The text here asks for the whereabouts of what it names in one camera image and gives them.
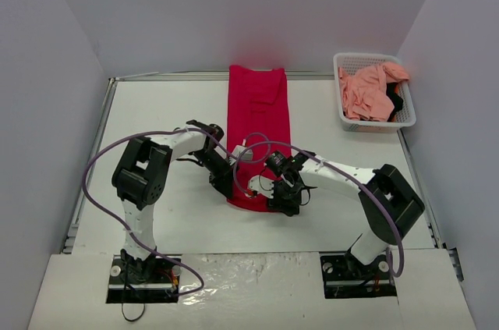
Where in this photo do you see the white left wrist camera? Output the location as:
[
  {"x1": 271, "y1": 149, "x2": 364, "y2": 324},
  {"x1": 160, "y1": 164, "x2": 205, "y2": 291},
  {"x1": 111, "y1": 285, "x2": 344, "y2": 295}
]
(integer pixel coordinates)
[{"x1": 229, "y1": 145, "x2": 253, "y2": 164}]

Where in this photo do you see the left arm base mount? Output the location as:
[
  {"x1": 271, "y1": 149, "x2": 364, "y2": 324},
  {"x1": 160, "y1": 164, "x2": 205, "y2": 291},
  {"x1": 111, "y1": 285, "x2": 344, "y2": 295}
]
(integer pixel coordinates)
[{"x1": 106, "y1": 255, "x2": 182, "y2": 304}]

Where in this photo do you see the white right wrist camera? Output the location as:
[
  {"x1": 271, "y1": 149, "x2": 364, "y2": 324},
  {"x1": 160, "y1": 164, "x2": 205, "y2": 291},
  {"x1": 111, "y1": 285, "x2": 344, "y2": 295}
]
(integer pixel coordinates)
[{"x1": 248, "y1": 175, "x2": 274, "y2": 199}]

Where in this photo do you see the thin black cable loop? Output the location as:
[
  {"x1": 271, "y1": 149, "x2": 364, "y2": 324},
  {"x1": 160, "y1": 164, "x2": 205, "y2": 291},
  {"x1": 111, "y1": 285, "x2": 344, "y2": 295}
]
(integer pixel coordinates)
[{"x1": 121, "y1": 298, "x2": 148, "y2": 323}]

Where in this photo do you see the red t-shirt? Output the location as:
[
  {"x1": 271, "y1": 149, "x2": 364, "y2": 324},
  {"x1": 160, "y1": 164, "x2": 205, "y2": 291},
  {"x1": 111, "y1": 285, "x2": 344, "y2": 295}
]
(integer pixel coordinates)
[{"x1": 227, "y1": 65, "x2": 291, "y2": 212}]

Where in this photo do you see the white plastic laundry basket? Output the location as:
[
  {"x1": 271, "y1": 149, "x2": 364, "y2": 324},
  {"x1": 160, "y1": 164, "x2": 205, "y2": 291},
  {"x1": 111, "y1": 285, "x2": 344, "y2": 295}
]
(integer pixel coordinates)
[{"x1": 333, "y1": 52, "x2": 416, "y2": 133}]

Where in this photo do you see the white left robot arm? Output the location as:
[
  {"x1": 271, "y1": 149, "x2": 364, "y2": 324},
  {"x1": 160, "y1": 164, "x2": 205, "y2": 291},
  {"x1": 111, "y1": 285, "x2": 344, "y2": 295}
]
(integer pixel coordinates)
[{"x1": 111, "y1": 120, "x2": 233, "y2": 282}]

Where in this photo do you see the black garment in basket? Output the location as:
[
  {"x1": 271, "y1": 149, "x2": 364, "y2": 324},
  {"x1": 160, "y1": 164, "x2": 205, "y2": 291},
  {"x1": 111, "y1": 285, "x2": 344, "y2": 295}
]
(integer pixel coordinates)
[{"x1": 386, "y1": 83, "x2": 404, "y2": 122}]

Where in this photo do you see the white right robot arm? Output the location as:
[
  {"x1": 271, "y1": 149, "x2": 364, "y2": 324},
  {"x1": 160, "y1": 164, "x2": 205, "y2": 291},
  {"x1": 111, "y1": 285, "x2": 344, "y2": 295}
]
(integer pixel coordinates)
[{"x1": 253, "y1": 151, "x2": 425, "y2": 278}]

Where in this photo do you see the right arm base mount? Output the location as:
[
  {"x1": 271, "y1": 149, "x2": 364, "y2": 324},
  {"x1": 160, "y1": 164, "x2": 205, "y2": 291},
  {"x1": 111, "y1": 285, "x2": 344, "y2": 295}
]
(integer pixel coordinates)
[{"x1": 320, "y1": 252, "x2": 397, "y2": 300}]

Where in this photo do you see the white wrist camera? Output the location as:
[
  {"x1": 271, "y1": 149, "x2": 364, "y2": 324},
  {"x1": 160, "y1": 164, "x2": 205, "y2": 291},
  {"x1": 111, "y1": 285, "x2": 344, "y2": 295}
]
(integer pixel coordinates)
[
  {"x1": 229, "y1": 145, "x2": 253, "y2": 164},
  {"x1": 248, "y1": 175, "x2": 274, "y2": 199}
]

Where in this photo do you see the salmon pink t-shirt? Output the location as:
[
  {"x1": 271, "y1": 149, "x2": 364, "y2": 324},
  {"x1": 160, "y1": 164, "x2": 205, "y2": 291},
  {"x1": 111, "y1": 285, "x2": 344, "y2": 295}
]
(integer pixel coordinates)
[{"x1": 338, "y1": 62, "x2": 411, "y2": 122}]

